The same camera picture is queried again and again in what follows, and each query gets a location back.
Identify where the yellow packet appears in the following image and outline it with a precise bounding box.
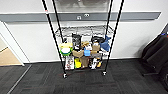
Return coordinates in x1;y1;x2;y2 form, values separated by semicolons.
73;57;83;69

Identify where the long grey wall band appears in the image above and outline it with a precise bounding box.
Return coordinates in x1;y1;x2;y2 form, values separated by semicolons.
0;11;162;24

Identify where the white printed box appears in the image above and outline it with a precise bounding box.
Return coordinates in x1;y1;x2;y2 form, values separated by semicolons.
65;55;75;70

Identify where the white door frame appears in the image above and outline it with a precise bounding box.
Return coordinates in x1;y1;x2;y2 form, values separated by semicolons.
0;21;26;67

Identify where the black and white packet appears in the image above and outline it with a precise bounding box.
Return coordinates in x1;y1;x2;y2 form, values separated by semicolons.
89;57;102;70

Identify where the brown box with label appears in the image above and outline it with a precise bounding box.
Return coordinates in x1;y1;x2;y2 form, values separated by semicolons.
89;42;101;54

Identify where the brown cardboard box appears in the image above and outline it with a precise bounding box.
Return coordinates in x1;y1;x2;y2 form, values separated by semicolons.
72;49;84;58

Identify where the small blue cup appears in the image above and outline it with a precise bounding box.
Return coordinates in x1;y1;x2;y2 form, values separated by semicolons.
83;46;92;57

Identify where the flat black pouch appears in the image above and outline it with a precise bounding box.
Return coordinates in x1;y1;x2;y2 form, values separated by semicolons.
90;35;103;44

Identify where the black wire shelf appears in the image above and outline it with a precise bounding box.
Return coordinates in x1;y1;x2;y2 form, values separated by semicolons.
40;0;125;79

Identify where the brown paper bag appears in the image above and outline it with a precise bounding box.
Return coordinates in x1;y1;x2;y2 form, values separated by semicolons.
80;56;90;69

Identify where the black chair with dark cloth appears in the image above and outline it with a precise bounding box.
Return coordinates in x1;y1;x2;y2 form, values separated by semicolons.
140;33;168;88

